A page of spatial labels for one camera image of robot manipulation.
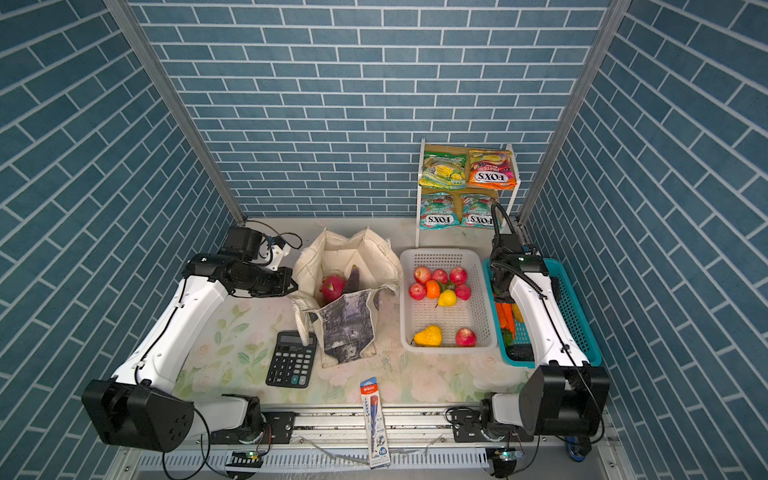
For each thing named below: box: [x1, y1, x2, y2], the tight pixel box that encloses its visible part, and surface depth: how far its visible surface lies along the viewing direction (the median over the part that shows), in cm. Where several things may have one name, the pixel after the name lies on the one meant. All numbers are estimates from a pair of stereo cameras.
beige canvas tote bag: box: [289, 227, 403, 367], surface depth 83 cm
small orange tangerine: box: [426, 279, 441, 299], surface depth 96 cm
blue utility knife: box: [565, 436, 585, 462], surface depth 72 cm
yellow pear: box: [413, 325, 443, 347], surface depth 86 cm
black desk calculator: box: [265, 330, 317, 389], surface depth 84 cm
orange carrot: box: [496, 302, 516, 339], surface depth 93 cm
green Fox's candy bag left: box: [419, 192, 461, 231], surface depth 98 cm
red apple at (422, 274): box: [414, 266, 431, 284], surface depth 100 cm
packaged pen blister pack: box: [360, 377, 391, 469], surface depth 75 cm
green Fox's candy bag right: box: [460, 194, 496, 229], surface depth 99 cm
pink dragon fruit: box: [319, 274, 345, 305], surface depth 95 cm
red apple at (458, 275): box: [449, 266, 468, 285], surface depth 101 cm
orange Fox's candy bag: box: [468, 150, 517, 190], surface depth 86 cm
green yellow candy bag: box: [418, 151, 467, 190], surface depth 85 cm
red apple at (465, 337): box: [455, 327, 477, 347], surface depth 86 cm
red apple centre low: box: [432, 269, 449, 285], surface depth 101 cm
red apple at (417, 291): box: [409, 282, 427, 301], surface depth 96 cm
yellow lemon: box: [437, 289, 457, 307], surface depth 96 cm
